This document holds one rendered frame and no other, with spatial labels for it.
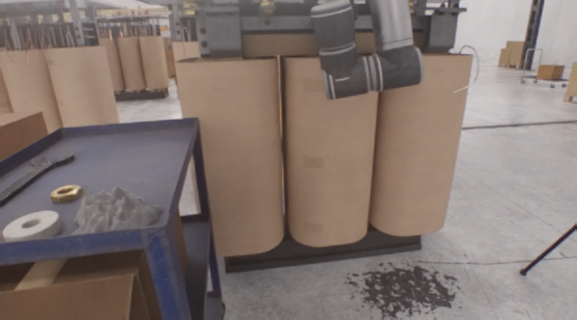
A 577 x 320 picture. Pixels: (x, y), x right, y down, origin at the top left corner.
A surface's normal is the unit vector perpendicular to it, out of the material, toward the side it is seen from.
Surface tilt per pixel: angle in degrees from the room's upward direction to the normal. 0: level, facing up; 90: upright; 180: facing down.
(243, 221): 90
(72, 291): 26
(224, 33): 90
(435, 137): 90
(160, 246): 90
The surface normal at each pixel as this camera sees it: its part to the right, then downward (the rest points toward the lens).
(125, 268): -0.02, -0.95
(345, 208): 0.14, 0.32
